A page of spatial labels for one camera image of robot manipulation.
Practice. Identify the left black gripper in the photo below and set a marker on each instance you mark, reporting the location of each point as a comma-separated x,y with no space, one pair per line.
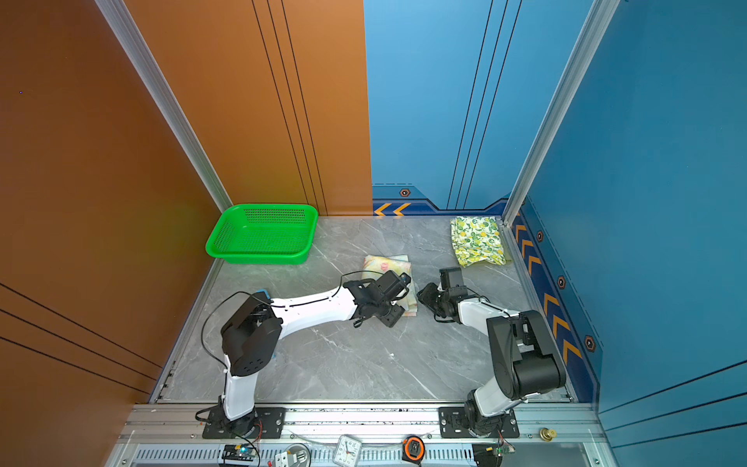
395,316

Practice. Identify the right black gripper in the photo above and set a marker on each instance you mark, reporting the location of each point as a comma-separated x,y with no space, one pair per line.
426,296

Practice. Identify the pastel floral skirt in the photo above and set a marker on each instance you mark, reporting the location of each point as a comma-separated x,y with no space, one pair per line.
376,266

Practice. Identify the lemon print skirt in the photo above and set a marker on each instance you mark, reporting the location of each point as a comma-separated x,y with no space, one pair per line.
477,240

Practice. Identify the green plastic basket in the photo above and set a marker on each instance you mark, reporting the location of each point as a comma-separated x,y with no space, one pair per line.
264,234

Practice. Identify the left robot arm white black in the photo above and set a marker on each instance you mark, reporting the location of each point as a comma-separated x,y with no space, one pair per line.
250,336

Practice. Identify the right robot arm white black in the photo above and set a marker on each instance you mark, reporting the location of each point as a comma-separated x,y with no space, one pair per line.
525,358

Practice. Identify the small white clock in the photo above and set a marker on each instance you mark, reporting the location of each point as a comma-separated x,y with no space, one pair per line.
347,452

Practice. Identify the orange black tape measure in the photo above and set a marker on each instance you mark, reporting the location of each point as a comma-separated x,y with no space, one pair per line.
413,450

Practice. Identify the circuit board right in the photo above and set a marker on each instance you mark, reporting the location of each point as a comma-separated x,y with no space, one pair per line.
491,455

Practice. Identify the brass round knob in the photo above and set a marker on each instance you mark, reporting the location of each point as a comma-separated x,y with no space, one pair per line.
547,434

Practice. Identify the green circuit board left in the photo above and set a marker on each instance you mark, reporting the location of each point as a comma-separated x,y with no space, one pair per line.
239,455

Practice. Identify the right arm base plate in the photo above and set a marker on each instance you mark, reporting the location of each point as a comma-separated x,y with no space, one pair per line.
458,422

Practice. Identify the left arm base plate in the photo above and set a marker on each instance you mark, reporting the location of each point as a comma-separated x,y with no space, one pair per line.
260,424

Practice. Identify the aluminium front rail frame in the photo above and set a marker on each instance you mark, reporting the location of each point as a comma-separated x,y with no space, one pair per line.
169,435

